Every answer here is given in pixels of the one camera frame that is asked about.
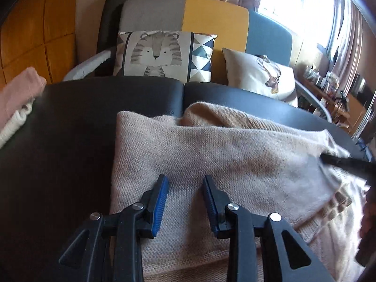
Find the folded pink garment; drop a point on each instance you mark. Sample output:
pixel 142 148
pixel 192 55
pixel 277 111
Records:
pixel 17 99

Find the person's right hand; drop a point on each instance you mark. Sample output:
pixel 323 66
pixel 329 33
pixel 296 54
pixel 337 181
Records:
pixel 366 248

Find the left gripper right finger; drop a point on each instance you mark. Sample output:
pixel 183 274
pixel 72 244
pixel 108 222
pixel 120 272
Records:
pixel 285 255

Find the tiger print cushion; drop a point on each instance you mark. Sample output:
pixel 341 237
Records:
pixel 184 56

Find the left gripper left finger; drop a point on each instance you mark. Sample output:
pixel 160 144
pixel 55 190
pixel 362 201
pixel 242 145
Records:
pixel 108 248

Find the wooden side table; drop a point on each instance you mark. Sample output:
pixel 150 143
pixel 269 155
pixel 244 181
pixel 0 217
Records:
pixel 349 119

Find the beige knit sweater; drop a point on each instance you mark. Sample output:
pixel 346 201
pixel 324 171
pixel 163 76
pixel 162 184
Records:
pixel 263 166

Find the grey yellow blue sofa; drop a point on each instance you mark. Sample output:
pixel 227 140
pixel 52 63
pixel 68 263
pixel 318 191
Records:
pixel 205 26

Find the black leather ottoman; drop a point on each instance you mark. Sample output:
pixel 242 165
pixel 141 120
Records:
pixel 56 169

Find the deer print cushion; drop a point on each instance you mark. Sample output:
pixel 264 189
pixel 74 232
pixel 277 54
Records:
pixel 261 76

